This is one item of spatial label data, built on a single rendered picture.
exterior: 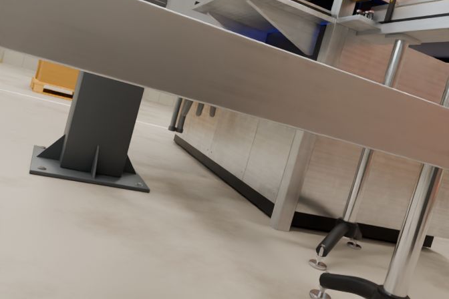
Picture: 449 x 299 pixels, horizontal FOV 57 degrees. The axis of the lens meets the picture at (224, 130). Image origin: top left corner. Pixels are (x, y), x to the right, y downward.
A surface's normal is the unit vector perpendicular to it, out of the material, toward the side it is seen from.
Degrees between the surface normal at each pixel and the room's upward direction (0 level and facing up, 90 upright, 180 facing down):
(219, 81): 90
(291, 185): 90
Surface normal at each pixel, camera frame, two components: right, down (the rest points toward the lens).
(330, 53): 0.34, 0.16
